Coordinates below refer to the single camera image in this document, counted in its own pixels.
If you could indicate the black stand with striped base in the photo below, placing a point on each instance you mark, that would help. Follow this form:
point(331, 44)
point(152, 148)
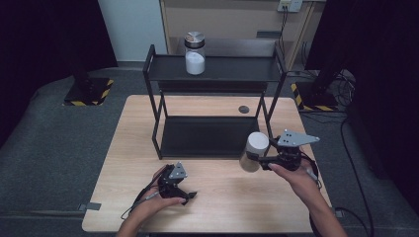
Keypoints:
point(316, 97)
point(87, 92)

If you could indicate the black curtain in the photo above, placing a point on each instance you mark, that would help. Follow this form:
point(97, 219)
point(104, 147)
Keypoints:
point(39, 49)
point(388, 82)

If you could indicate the person's right hand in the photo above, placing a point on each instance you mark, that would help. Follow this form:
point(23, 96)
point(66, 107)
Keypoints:
point(299, 181)

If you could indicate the grey table edge bracket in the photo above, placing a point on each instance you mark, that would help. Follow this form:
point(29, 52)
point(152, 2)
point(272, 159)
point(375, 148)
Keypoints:
point(89, 206)
point(338, 214)

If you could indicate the glass jar with metal lid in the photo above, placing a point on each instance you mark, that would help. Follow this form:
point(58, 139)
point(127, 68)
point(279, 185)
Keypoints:
point(195, 56)

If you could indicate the black metal two-tier shelf rack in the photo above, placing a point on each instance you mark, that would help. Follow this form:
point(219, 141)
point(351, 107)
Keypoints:
point(210, 136)

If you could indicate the white cylindrical canister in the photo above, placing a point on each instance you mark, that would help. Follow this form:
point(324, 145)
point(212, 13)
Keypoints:
point(253, 148)

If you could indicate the white wall socket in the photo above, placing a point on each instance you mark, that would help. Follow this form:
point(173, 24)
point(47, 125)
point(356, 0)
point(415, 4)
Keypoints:
point(290, 5)

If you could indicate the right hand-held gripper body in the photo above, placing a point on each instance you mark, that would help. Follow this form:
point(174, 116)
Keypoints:
point(290, 154)

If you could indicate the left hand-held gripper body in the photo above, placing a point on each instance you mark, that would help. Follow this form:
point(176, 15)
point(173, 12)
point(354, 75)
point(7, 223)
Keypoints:
point(169, 187)

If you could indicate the person's left hand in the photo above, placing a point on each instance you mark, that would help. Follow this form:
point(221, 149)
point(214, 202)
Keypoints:
point(151, 205)

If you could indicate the beige wooden cabinet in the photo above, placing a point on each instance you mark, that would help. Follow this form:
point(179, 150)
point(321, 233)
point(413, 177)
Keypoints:
point(237, 23)

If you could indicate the round grey table grommet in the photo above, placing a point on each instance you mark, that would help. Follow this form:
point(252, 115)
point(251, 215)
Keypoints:
point(243, 109)

